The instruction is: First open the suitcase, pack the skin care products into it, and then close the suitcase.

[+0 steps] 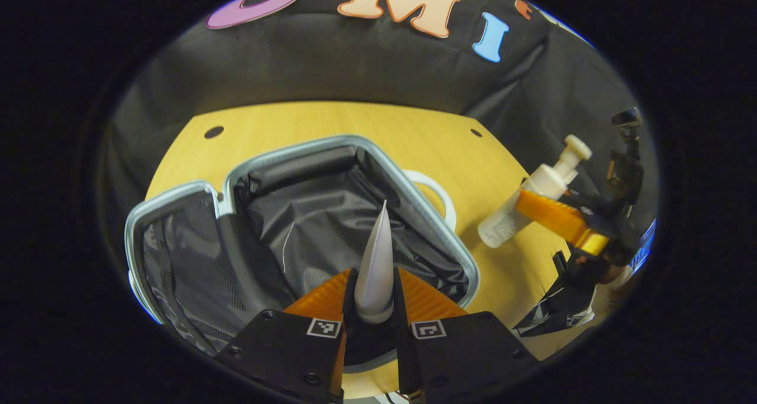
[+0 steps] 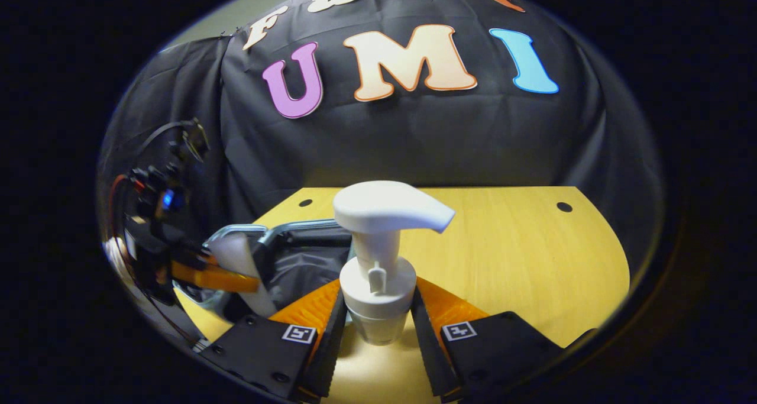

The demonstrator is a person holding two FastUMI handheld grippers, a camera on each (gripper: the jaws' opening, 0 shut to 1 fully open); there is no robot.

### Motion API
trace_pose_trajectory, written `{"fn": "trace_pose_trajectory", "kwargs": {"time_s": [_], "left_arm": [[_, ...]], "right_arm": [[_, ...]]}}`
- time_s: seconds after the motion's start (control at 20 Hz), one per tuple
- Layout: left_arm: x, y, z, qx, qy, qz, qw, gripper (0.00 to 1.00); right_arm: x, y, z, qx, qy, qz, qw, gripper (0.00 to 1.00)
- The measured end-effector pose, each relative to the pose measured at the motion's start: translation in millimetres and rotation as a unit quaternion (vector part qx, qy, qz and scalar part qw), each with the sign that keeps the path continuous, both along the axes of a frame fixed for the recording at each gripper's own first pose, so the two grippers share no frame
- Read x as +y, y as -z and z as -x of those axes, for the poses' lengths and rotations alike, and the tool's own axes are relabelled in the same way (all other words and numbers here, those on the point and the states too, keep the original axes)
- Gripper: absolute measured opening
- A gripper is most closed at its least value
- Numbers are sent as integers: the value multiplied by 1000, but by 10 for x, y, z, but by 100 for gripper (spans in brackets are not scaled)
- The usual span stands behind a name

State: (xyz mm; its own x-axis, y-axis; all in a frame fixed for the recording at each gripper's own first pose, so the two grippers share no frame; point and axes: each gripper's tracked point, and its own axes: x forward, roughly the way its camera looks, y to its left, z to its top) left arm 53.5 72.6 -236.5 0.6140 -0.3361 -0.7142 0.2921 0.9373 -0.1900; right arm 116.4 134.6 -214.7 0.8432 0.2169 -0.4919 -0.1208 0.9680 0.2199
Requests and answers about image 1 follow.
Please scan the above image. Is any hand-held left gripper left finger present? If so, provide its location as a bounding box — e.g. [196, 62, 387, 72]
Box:
[215, 267, 359, 404]

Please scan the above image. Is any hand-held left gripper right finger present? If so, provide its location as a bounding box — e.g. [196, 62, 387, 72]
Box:
[392, 267, 540, 404]

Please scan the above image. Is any white pump bottle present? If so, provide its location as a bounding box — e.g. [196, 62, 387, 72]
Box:
[478, 134, 592, 248]

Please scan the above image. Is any white squeeze tube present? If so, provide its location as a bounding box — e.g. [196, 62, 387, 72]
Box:
[354, 200, 395, 325]

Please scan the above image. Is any light blue suitcase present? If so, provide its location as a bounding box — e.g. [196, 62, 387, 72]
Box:
[124, 134, 481, 374]

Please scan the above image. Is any black backdrop cloth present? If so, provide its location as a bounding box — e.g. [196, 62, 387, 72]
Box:
[103, 0, 657, 263]

